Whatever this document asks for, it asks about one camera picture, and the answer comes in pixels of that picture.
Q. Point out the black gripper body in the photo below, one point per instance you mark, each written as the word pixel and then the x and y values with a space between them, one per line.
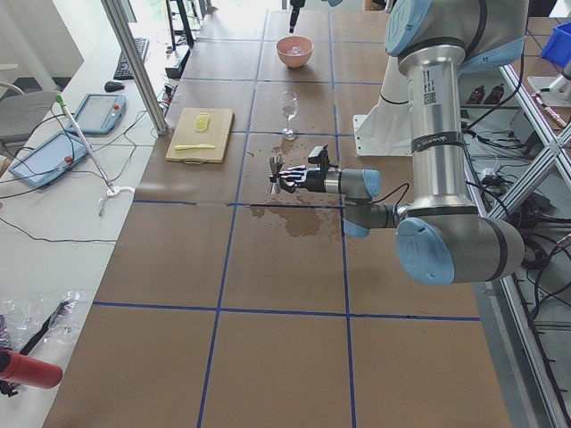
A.
pixel 293 15
pixel 315 180

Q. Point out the pink bowl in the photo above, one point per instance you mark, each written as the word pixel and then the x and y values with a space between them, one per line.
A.
pixel 294 62

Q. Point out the near blue teach pendant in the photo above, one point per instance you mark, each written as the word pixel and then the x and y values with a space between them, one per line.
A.
pixel 49 161

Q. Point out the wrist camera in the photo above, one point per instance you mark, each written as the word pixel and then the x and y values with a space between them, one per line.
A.
pixel 319 156

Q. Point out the blue storage bin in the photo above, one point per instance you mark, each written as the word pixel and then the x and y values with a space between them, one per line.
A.
pixel 558 47

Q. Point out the yellow plastic knife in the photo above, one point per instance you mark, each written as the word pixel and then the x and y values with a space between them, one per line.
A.
pixel 184 147

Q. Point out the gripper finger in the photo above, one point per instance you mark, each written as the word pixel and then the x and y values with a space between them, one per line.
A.
pixel 296 171
pixel 286 184
pixel 293 21

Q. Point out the crumpled plastic bag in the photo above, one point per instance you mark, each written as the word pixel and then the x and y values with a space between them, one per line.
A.
pixel 28 319

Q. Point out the steel cocktail jigger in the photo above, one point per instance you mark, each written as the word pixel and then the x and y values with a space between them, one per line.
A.
pixel 275 164

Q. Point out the bamboo cutting board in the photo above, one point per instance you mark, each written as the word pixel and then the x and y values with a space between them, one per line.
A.
pixel 217 133

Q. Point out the far blue teach pendant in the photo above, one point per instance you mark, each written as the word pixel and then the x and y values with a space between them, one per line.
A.
pixel 98 114

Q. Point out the black computer mouse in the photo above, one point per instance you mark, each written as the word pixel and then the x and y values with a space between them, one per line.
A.
pixel 113 86

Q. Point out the pile of ice cubes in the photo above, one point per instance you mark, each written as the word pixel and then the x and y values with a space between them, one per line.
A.
pixel 296 50

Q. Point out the clear wine glass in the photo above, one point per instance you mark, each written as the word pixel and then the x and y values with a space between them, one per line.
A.
pixel 288 105

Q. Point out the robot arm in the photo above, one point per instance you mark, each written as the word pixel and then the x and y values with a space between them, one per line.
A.
pixel 440 236

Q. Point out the pink rod with green tip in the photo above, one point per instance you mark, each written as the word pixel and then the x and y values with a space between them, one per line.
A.
pixel 112 189

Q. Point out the aluminium frame post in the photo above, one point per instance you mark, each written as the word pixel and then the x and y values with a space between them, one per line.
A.
pixel 119 22

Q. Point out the red water bottle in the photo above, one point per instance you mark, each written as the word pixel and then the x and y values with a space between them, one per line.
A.
pixel 22 369

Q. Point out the blue teach pendant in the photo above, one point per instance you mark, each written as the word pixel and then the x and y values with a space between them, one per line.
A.
pixel 98 114
pixel 49 161

